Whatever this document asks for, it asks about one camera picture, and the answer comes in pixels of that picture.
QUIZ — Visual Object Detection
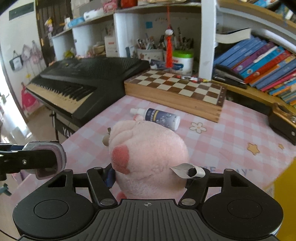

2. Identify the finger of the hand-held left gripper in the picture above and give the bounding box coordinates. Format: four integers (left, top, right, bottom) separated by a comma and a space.
0, 149, 59, 175
0, 144, 25, 154

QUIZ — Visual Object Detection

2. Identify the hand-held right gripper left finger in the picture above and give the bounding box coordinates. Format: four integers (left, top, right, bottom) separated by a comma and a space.
47, 166, 117, 207

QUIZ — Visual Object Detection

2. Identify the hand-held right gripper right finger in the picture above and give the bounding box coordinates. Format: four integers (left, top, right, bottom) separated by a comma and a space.
179, 168, 249, 207

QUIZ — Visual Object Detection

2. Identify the pink plush pig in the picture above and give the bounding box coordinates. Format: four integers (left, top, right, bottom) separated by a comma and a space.
103, 119, 206, 200

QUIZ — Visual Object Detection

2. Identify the yellow cardboard box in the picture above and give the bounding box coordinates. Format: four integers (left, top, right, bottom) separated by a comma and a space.
274, 158, 296, 241

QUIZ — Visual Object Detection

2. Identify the black keyboard stand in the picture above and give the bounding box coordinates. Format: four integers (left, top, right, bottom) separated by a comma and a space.
49, 108, 80, 141

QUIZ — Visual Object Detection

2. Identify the pink checked tablecloth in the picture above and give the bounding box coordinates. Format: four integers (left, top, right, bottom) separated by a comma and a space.
62, 94, 296, 202

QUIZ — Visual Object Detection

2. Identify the white blue small bottle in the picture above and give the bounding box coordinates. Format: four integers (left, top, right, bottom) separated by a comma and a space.
129, 107, 181, 132

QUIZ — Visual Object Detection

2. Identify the dark blue hanging bag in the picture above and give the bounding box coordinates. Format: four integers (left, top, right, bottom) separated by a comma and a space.
9, 50, 24, 70

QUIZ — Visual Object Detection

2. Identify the pink hanging bag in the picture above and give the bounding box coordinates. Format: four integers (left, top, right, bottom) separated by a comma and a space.
22, 43, 43, 65

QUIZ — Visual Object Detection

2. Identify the wooden chess board box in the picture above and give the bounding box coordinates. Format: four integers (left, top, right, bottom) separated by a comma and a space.
124, 69, 228, 123

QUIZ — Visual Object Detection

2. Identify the red wrapped candy bar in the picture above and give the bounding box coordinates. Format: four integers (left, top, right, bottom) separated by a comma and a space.
176, 74, 210, 83

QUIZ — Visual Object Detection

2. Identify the black gold hole punch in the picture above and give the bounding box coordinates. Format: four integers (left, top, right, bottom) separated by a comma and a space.
268, 103, 296, 146

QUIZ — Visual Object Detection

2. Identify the black electronic keyboard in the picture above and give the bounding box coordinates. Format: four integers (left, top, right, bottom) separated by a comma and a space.
25, 57, 151, 121

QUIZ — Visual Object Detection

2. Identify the black flat case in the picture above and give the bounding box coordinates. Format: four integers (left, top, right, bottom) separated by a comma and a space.
212, 64, 248, 90

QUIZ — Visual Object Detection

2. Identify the green lid white jar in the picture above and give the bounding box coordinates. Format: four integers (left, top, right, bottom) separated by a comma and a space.
172, 49, 194, 77

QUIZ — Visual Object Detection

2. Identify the white blue tube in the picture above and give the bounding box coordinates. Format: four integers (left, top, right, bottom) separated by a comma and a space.
149, 59, 184, 70

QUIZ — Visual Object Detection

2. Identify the white pen holder with pens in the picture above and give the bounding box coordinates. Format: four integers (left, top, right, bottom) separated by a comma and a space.
136, 34, 166, 62

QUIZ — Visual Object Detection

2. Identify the white box red label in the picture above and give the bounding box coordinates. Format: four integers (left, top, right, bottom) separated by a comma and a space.
104, 36, 119, 57

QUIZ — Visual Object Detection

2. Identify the row of colourful books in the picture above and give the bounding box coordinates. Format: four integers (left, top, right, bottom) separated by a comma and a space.
213, 37, 296, 104

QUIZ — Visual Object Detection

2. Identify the red tassel ornament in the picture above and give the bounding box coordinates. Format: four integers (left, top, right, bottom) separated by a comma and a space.
165, 6, 174, 69

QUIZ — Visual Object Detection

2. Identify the white bookshelf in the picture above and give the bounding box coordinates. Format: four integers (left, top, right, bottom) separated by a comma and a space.
50, 0, 296, 109

